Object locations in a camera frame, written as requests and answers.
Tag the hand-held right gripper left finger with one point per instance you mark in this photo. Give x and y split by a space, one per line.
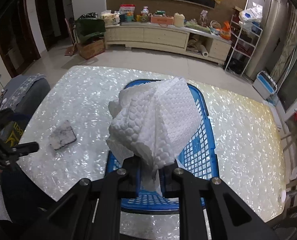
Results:
128 180

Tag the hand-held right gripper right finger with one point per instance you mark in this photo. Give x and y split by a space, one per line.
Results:
186 187

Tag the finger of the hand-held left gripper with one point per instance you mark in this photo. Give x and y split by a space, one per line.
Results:
27 148

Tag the blue plastic basket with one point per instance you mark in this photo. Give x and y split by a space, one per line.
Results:
201 155

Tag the white foam wrap sheet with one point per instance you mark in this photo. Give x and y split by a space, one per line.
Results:
148 120

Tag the chair with blue lace cover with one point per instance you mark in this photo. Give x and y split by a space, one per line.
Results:
28 92

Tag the dark wooden doors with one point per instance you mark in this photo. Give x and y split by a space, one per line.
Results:
16 30

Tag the broom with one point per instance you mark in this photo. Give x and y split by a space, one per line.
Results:
71 50

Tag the brown cardboard box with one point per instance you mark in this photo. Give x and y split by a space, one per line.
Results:
91 48

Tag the blue and white storage bin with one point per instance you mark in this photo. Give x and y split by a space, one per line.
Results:
264 85

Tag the white paper roll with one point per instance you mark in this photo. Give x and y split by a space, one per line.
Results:
204 51

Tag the white metal shelf rack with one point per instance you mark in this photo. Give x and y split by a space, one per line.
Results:
241 52

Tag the cream television cabinet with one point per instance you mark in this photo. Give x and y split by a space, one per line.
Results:
163 37

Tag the orange plastic bag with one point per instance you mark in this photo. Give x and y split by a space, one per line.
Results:
226 31

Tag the orange cardboard box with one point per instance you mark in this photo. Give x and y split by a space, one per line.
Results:
161 20

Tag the cream plastic jerrycan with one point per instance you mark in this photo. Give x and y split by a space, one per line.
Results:
179 20

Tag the red and white package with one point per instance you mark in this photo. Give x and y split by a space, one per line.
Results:
127 9

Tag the brown snack bag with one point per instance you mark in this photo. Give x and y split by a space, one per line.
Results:
204 17

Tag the patterned beige curtain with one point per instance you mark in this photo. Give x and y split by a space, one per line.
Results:
288 50

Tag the white plastic bags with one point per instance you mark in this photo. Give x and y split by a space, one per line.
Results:
251 13

